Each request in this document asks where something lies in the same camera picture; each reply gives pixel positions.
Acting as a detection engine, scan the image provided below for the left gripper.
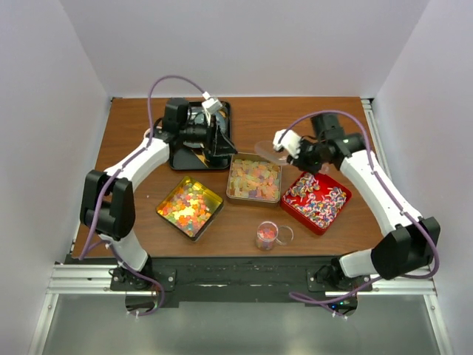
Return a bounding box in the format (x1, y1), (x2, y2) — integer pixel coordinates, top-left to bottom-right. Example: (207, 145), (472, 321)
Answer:
(180, 115), (238, 157)

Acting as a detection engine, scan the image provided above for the red tin of lollipops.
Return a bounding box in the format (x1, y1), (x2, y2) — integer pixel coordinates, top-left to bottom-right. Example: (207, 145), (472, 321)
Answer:
(280, 172), (352, 235)

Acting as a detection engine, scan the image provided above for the silver tin of gummies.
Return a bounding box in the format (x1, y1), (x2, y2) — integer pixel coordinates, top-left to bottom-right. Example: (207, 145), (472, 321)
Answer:
(226, 153), (282, 207)

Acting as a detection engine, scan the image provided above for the clear plastic scoop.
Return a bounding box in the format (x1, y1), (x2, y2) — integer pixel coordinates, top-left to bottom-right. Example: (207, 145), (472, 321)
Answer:
(253, 140), (330, 175)

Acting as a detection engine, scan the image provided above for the gold tin of star candies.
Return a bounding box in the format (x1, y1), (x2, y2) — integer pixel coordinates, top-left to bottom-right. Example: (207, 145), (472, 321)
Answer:
(156, 176), (224, 242)

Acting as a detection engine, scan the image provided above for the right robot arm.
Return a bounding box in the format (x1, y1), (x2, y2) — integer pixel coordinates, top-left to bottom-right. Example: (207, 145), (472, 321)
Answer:
(273, 110), (440, 291)

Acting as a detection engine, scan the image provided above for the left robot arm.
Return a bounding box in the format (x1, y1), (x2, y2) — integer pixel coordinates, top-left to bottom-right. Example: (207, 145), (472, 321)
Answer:
(79, 93), (237, 290)

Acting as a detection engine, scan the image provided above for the black tray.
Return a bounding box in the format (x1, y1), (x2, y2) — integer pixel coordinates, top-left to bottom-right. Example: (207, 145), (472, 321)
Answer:
(169, 101), (231, 171)

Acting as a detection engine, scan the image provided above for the dark teal plate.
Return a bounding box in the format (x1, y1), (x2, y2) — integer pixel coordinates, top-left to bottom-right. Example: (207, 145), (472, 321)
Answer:
(191, 106), (230, 137)

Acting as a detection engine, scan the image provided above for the clear glass lid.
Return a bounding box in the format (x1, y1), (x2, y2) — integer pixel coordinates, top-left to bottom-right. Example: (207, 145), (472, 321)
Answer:
(276, 226), (294, 246)

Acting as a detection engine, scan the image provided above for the glass goblet jar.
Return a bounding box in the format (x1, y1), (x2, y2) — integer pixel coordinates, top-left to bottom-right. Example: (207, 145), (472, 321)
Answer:
(255, 221), (279, 251)

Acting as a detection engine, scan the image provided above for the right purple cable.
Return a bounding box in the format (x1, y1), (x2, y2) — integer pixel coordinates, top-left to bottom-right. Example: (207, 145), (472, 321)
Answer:
(280, 110), (441, 315)

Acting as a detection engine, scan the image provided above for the purple cable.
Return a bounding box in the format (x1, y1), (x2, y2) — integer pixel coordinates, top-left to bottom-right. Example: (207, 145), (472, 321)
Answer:
(78, 75), (208, 315)
(280, 110), (441, 315)

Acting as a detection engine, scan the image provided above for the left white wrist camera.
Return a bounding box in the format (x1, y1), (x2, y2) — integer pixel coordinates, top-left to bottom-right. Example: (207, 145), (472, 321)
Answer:
(201, 91), (222, 125)

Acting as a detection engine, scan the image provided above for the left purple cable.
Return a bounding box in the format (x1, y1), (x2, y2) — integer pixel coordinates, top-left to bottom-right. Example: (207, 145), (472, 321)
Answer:
(78, 75), (208, 315)

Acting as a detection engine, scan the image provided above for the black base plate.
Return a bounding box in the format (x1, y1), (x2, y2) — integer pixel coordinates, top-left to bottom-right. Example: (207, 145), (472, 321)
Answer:
(103, 254), (373, 310)

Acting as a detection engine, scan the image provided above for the aluminium frame rail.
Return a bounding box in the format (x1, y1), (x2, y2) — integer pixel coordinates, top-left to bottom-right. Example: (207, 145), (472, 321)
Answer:
(30, 109), (440, 354)

